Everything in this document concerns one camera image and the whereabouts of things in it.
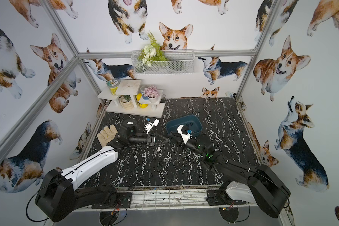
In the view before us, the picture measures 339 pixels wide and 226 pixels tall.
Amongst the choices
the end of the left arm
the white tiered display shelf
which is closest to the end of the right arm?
the end of the left arm

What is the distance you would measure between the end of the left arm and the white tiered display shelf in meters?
0.37

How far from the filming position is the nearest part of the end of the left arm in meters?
0.61

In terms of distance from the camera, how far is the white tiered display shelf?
3.27ft
